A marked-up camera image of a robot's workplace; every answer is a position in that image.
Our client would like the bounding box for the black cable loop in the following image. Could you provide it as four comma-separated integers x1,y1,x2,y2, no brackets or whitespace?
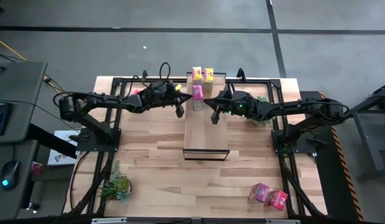
159,61,172,84

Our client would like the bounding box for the black metal table frame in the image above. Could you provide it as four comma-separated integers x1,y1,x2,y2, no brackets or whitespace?
66,67,328,218

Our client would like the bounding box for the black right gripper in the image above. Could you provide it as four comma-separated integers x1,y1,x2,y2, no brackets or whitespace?
203,83,259,118

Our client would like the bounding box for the black keyboard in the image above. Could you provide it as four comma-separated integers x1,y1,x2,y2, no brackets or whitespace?
0,101,13,137

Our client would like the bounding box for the black-framed wooden shelf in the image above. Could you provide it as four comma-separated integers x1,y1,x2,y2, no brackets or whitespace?
182,71,231,162

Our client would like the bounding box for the spiky green succulent plant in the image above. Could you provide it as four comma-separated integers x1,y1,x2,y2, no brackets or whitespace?
98,160,133,205

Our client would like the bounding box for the yellow Corn Pops cereal box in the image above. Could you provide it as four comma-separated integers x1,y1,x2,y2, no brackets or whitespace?
191,66,203,85
203,68,215,93

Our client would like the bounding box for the black hazard-striped floor mat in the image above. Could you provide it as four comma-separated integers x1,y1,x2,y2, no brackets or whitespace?
299,90,364,222

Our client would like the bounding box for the black computer mouse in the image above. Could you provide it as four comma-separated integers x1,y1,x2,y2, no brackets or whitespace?
0,160,21,191

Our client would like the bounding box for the bushy green plant woven pot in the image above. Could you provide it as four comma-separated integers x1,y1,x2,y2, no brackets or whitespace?
248,95,274,127

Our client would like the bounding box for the grey desk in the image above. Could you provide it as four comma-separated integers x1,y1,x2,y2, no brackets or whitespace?
0,139,39,220
0,60,49,144

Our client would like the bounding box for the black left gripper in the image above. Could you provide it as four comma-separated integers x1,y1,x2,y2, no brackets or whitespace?
144,80,192,109

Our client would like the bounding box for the pink Raisin Bran cereal box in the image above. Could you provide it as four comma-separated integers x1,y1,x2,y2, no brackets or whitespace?
191,84,205,112
248,182,271,203

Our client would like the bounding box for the yellow cable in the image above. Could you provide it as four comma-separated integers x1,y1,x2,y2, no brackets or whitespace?
0,35,65,95

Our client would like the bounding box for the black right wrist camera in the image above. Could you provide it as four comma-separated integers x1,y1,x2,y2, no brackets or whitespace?
210,105,223,126

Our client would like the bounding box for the white printed box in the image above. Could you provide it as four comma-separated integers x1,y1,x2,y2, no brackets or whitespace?
47,129,80,167

